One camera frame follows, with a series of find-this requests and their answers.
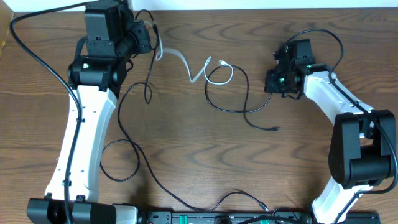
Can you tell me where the white usb cable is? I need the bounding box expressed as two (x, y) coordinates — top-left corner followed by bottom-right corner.
(143, 20), (234, 86)

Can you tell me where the short black cable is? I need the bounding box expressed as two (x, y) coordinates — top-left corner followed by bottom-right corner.
(204, 64), (280, 131)

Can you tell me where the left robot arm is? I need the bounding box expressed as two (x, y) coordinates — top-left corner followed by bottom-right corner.
(27, 1), (151, 223)

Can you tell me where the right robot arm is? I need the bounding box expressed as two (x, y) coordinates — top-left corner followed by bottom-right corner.
(264, 39), (397, 223)

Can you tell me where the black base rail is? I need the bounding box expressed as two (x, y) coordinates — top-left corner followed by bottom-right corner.
(136, 208), (382, 224)

